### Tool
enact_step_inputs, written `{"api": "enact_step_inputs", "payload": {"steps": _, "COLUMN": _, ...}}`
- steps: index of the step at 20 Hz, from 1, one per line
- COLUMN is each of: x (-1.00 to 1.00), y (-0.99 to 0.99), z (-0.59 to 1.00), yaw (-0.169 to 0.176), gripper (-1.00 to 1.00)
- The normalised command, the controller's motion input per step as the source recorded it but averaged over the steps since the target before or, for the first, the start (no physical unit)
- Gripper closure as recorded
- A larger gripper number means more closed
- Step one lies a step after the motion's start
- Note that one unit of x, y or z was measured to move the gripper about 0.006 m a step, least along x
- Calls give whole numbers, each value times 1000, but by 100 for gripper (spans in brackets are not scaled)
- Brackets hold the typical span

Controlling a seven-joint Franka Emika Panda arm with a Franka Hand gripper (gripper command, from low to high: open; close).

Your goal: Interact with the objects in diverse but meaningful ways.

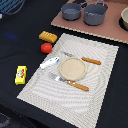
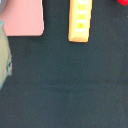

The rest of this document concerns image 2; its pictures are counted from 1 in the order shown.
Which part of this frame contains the yellow butter box toy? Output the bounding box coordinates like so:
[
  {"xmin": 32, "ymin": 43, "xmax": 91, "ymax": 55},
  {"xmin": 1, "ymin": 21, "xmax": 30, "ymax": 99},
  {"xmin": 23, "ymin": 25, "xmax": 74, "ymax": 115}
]
[{"xmin": 68, "ymin": 0, "xmax": 93, "ymax": 42}]

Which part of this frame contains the red toy tomato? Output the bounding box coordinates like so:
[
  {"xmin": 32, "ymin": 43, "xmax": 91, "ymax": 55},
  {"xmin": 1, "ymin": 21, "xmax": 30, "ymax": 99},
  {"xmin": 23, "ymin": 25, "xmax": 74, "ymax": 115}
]
[{"xmin": 117, "ymin": 0, "xmax": 128, "ymax": 5}]

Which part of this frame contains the grey green-padded gripper finger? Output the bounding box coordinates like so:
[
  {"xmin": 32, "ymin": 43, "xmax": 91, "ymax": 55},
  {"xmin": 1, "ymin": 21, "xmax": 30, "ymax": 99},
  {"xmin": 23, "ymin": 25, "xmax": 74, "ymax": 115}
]
[{"xmin": 0, "ymin": 21, "xmax": 12, "ymax": 89}]

